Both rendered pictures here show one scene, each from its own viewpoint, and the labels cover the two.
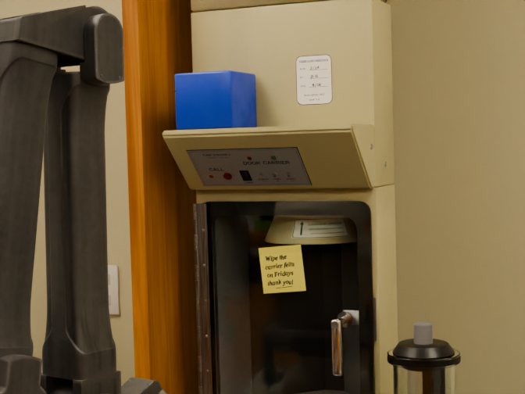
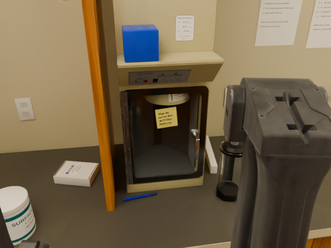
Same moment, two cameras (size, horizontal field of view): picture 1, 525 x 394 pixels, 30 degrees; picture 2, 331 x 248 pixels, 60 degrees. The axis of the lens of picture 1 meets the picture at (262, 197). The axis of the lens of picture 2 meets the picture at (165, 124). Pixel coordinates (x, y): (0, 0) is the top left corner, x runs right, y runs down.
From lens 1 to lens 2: 0.98 m
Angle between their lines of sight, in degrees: 39
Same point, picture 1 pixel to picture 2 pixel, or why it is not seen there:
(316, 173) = (192, 77)
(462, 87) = not seen: hidden behind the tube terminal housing
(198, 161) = (133, 76)
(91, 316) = not seen: outside the picture
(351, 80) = (204, 28)
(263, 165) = (168, 76)
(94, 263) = not seen: hidden behind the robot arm
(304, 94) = (179, 35)
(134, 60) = (91, 19)
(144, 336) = (107, 160)
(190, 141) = (133, 69)
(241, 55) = (144, 13)
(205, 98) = (143, 45)
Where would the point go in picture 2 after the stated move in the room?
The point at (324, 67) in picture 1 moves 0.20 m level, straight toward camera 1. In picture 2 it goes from (190, 21) to (232, 31)
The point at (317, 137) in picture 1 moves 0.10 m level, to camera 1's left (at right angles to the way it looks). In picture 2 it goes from (204, 65) to (177, 71)
